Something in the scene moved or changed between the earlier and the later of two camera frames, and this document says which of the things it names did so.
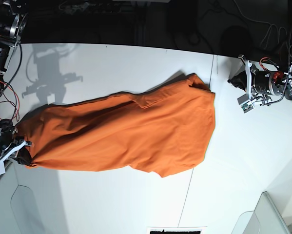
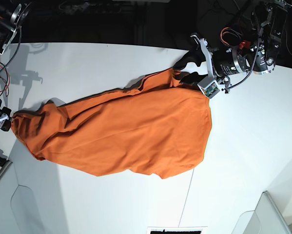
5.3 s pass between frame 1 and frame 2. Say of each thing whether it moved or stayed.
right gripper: moved
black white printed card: stayed
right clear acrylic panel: stayed
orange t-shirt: moved
